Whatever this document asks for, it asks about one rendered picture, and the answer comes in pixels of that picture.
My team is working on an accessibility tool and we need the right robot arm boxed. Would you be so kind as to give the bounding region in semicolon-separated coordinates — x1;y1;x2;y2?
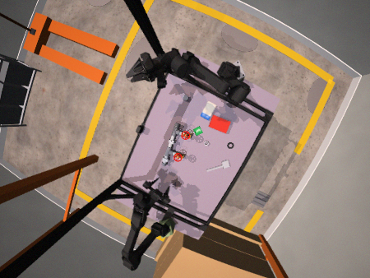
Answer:
122;188;171;271

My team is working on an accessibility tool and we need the grey pipe with red valve handwheels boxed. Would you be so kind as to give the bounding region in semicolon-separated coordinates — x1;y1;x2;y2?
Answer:
162;123;191;166

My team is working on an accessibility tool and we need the red rectangular block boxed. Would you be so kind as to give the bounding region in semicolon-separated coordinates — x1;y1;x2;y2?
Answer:
209;115;231;133

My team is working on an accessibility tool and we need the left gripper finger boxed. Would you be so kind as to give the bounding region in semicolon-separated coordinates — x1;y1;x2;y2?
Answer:
131;74;150;82
126;58;148;78

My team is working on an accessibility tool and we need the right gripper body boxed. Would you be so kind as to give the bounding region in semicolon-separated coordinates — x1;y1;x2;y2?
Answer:
142;181;171;205

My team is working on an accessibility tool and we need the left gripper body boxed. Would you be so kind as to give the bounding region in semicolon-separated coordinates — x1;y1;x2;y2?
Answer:
140;52;169;82

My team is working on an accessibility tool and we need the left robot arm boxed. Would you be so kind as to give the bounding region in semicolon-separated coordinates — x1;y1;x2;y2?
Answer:
154;48;251;104

